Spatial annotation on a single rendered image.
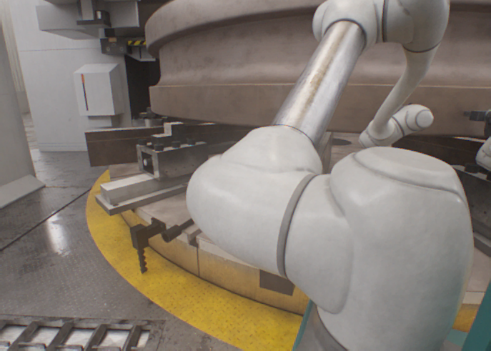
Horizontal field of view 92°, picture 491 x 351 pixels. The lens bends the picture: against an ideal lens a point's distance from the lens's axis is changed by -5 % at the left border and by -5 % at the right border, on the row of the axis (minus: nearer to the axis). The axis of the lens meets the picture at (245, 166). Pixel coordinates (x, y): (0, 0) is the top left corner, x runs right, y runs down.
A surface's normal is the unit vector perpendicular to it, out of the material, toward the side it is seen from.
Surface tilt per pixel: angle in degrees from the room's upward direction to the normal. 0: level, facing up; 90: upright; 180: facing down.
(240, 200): 56
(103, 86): 90
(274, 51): 90
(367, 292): 89
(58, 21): 90
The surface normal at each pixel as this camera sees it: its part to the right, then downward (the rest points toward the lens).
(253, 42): -0.51, 0.25
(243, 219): -0.55, -0.09
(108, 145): 0.40, 0.27
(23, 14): 0.01, 0.29
